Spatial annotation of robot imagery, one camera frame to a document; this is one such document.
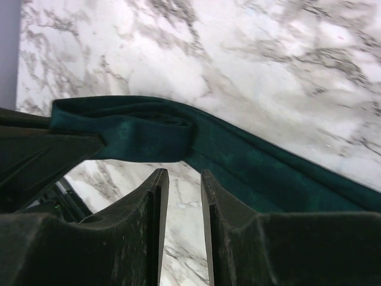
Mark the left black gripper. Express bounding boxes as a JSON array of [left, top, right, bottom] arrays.
[[1, 108, 105, 222]]

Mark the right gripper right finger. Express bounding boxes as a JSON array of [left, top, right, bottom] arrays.
[[201, 171, 380, 285]]

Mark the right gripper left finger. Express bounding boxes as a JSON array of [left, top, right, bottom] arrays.
[[1, 169, 169, 285]]

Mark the dark green tie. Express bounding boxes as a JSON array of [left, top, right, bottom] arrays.
[[50, 96, 380, 212]]

